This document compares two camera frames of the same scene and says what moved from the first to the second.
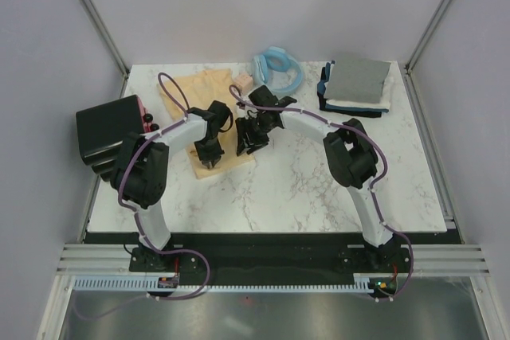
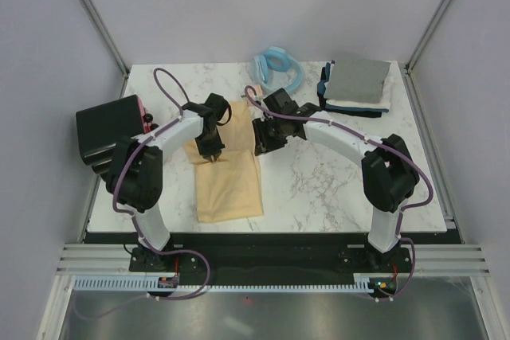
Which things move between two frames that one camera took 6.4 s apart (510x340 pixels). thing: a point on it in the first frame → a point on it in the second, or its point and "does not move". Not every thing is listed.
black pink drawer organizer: (103, 127) does not move
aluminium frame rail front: (429, 259) does not move
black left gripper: (214, 157) does not move
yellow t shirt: (198, 90) → (230, 187)
